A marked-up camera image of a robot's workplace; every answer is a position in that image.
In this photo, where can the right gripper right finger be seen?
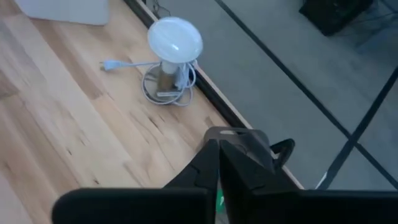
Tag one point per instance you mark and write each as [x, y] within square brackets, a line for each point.
[295, 207]

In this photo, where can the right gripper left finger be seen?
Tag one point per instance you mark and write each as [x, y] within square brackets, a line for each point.
[140, 207]

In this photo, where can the green mini stapler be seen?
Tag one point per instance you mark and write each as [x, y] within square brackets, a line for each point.
[219, 200]

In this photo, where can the grey translucent plastic bin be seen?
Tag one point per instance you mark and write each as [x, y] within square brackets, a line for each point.
[248, 140]

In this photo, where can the white mushroom table lamp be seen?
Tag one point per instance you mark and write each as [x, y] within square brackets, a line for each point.
[174, 39]

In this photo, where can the black floor box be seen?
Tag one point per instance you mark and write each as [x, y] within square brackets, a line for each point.
[335, 15]

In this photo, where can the white plastic bin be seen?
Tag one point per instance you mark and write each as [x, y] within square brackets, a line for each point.
[62, 12]

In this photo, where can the black frame hook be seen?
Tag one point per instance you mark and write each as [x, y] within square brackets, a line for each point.
[287, 146]

